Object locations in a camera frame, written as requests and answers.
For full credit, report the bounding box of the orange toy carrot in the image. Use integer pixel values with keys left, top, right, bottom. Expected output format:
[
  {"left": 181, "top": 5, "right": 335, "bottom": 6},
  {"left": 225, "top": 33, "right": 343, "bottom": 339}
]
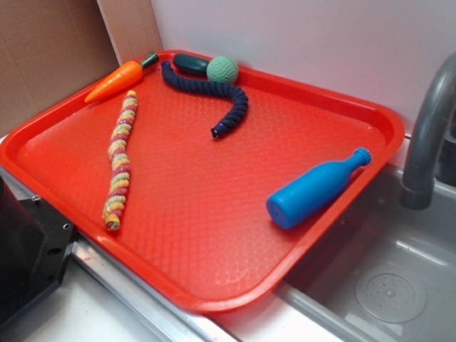
[{"left": 84, "top": 52, "right": 160, "bottom": 104}]

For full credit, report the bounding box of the grey toy faucet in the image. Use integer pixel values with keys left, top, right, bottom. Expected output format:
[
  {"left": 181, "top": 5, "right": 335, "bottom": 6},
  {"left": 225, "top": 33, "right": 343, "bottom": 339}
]
[{"left": 400, "top": 54, "right": 455, "bottom": 210}]

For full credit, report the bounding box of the multicolored twisted rope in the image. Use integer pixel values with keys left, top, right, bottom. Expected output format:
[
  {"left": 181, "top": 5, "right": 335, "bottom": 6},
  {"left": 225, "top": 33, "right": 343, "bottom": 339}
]
[{"left": 102, "top": 90, "right": 138, "bottom": 233}]

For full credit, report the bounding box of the brown cardboard panel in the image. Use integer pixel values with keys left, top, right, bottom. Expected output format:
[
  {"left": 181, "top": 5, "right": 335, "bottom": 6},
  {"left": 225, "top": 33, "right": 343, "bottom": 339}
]
[{"left": 1, "top": 1, "right": 162, "bottom": 136}]

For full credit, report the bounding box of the green crocheted ball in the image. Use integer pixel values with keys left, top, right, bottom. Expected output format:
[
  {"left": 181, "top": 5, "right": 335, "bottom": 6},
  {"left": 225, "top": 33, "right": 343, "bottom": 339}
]
[{"left": 207, "top": 56, "right": 239, "bottom": 85}]

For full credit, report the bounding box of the grey plastic sink basin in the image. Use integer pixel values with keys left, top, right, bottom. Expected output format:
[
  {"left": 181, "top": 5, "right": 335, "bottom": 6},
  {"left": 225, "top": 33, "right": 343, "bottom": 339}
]
[{"left": 276, "top": 166, "right": 455, "bottom": 341}]

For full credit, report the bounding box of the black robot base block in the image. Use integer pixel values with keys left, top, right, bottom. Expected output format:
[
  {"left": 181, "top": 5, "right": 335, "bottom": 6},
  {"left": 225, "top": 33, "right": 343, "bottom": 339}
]
[{"left": 1, "top": 180, "right": 76, "bottom": 329}]

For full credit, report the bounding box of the red plastic tray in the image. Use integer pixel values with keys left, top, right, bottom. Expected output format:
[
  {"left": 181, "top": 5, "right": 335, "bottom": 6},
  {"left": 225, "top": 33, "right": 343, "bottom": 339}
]
[{"left": 1, "top": 65, "right": 405, "bottom": 314}]

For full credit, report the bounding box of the navy blue twisted rope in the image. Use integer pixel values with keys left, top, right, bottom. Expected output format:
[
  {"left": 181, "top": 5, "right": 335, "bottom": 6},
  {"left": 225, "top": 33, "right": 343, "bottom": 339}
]
[{"left": 160, "top": 60, "right": 249, "bottom": 140}]

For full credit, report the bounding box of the dark green oval toy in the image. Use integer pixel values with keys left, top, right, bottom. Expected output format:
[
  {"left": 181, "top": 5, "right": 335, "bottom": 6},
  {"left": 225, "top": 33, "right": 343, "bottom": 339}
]
[{"left": 172, "top": 53, "right": 209, "bottom": 77}]

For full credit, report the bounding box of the blue plastic toy bottle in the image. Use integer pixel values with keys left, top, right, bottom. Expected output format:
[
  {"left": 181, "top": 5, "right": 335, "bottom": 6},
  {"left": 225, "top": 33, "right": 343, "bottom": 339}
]
[{"left": 266, "top": 148, "right": 371, "bottom": 229}]

